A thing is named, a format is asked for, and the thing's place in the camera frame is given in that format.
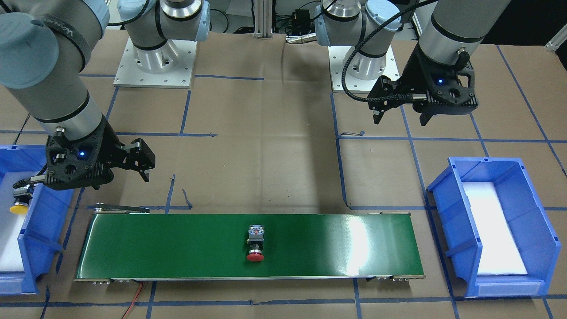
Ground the red black power wire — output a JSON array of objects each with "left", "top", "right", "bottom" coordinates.
[{"left": 122, "top": 281, "right": 144, "bottom": 319}]

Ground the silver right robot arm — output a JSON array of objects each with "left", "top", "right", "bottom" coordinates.
[{"left": 1, "top": 0, "right": 210, "bottom": 190}]

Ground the white foam pad bin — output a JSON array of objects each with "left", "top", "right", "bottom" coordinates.
[
  {"left": 462, "top": 182, "right": 527, "bottom": 276},
  {"left": 0, "top": 171, "right": 35, "bottom": 272}
]

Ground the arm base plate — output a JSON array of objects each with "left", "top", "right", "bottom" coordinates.
[
  {"left": 113, "top": 39, "right": 197, "bottom": 89},
  {"left": 328, "top": 45, "right": 400, "bottom": 93}
]

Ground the black braided cable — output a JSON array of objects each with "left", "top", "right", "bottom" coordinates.
[{"left": 341, "top": 0, "right": 439, "bottom": 103}]

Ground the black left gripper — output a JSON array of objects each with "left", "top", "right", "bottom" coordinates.
[{"left": 368, "top": 45, "right": 478, "bottom": 126}]

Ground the aluminium frame post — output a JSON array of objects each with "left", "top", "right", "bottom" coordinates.
[{"left": 251, "top": 0, "right": 276, "bottom": 39}]

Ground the yellow mushroom push button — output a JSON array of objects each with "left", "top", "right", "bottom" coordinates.
[{"left": 9, "top": 187, "right": 33, "bottom": 215}]

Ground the blue storage bin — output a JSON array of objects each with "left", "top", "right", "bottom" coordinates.
[
  {"left": 428, "top": 157, "right": 561, "bottom": 298},
  {"left": 0, "top": 145, "right": 74, "bottom": 296}
]

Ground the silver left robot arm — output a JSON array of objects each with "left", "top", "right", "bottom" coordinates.
[{"left": 314, "top": 0, "right": 509, "bottom": 126}]

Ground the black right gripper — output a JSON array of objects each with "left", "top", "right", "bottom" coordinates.
[{"left": 44, "top": 117, "right": 155, "bottom": 190}]

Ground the red mushroom push button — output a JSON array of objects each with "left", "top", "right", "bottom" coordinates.
[{"left": 246, "top": 225, "right": 265, "bottom": 262}]

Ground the green conveyor belt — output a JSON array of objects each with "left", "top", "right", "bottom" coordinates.
[{"left": 75, "top": 212, "right": 425, "bottom": 281}]

